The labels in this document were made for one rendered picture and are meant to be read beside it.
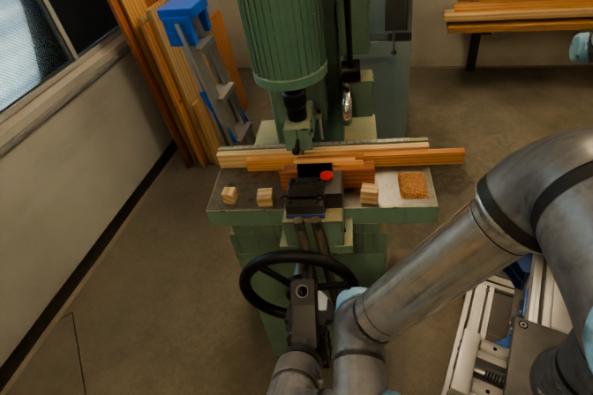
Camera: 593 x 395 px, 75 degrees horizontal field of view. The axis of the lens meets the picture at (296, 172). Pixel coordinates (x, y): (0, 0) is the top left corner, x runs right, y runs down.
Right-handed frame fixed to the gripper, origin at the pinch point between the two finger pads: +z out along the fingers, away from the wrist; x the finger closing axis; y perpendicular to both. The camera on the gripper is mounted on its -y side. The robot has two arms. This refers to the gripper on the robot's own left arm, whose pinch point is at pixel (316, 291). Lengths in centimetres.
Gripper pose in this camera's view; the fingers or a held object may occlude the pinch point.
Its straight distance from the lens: 84.8
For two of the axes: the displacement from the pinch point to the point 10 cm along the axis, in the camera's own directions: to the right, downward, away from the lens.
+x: 9.7, -0.9, -2.2
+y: 1.3, 9.7, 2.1
